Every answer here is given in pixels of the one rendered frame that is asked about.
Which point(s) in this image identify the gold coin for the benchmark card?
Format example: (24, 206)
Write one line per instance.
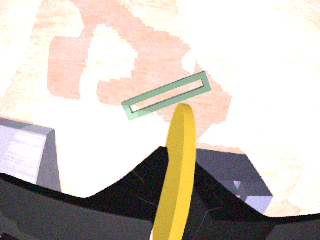
(175, 196)

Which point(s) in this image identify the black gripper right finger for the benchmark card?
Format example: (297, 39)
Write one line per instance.
(216, 214)

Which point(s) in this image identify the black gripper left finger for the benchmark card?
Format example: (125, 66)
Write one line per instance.
(125, 210)

